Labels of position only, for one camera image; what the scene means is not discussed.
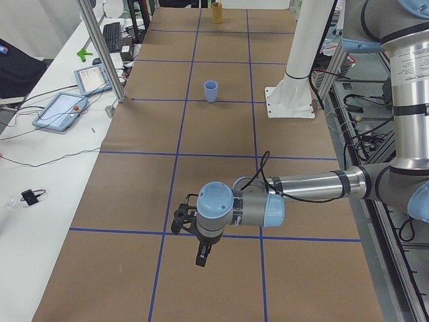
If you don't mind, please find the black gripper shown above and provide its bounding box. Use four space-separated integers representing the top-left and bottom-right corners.
195 232 222 267

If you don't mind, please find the light blue plastic cup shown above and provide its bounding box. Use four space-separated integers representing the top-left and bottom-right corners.
204 80 219 103

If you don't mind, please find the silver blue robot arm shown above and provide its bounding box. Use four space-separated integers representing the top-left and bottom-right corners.
191 1 428 266

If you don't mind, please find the tan wooden cup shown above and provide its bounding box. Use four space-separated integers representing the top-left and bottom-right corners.
212 2 223 24

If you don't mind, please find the near blue teach pendant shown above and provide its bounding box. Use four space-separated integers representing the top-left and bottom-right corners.
32 92 88 132

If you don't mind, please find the blue teach pendant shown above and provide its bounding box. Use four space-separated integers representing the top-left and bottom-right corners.
74 64 112 97
32 92 88 132

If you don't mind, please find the far blue teach pendant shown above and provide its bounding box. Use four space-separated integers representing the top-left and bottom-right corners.
74 64 112 97

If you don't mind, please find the green plastic clamp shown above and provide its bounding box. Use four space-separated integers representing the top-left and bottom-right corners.
76 48 93 62

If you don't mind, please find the black keyboard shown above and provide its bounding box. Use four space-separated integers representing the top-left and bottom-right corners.
103 22 122 53

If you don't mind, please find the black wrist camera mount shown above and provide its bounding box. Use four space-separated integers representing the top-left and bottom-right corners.
171 203 198 235

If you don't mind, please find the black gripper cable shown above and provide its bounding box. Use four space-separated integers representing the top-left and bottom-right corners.
234 150 336 203

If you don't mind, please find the white camera mast pedestal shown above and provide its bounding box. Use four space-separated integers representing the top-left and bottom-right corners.
265 0 336 119

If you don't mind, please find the small black device with cable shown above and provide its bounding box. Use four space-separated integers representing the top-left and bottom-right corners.
21 189 46 206

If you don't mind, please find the aluminium frame post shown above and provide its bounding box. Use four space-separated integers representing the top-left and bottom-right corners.
77 0 125 103

